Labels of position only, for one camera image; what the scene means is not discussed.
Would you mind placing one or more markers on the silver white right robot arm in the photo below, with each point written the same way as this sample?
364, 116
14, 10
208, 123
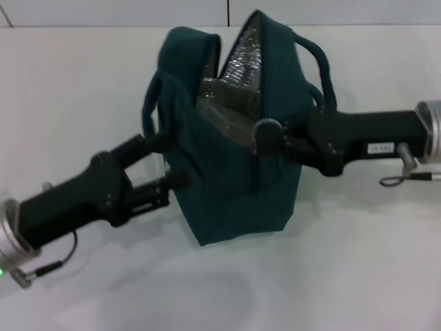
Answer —
432, 127

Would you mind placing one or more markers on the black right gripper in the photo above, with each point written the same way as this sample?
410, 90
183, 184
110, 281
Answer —
372, 131

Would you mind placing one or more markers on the clear plastic food container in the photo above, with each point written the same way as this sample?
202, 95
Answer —
224, 117

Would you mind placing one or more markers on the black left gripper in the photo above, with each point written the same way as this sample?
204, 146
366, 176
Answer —
76, 200

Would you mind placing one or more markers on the dark teal insulated lunch bag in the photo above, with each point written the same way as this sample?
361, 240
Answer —
224, 193

